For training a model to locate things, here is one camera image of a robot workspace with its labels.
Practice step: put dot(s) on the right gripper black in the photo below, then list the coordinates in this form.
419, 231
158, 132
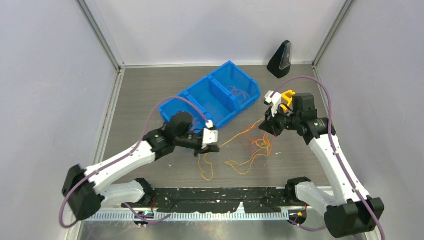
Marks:
270, 125

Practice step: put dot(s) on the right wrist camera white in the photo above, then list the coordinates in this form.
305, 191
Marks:
273, 100

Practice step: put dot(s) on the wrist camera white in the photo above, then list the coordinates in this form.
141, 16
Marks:
273, 100
210, 134

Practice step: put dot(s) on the yellow triangular plastic piece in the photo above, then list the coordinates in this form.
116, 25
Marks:
287, 99

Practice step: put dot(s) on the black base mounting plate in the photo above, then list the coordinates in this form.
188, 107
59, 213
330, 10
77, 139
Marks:
219, 200

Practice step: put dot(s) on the blue three-compartment plastic bin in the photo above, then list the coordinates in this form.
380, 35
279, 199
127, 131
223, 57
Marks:
223, 93

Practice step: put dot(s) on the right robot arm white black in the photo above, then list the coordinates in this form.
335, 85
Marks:
350, 210

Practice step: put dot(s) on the black wedge-shaped stand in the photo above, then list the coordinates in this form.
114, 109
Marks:
280, 64

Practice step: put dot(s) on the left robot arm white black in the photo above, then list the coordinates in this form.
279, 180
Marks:
87, 190

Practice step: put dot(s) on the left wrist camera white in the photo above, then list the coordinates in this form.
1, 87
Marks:
210, 134

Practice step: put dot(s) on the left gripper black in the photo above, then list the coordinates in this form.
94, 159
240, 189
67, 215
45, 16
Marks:
209, 148

